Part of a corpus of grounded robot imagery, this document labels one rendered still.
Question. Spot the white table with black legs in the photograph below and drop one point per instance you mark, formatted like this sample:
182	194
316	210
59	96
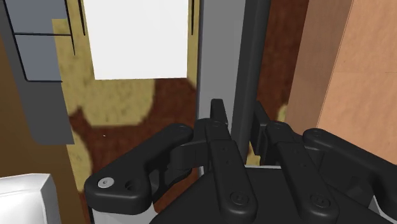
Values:
139	37

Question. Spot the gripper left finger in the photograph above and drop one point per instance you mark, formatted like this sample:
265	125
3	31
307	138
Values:
229	161

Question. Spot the light wooden cabinet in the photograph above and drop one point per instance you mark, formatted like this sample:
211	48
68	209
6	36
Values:
356	77

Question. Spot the white box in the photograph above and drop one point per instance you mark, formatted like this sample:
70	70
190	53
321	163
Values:
21	201

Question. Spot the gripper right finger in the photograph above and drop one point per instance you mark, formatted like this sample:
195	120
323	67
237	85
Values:
297	161

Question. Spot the grey cabinet with black lines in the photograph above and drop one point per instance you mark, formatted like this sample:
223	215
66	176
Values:
40	102

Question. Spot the yellow and brown rug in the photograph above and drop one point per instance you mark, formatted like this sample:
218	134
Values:
118	102

